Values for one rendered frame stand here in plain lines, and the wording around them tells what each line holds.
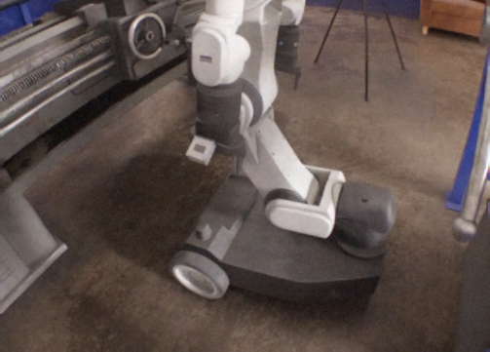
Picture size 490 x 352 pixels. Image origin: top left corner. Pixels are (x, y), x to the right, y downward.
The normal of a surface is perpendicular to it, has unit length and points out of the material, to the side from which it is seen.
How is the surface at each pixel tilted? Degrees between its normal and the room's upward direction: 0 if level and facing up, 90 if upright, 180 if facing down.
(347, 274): 0
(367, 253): 0
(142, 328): 0
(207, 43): 90
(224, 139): 90
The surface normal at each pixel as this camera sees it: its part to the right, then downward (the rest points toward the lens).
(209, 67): -0.40, 0.59
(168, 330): -0.11, -0.79
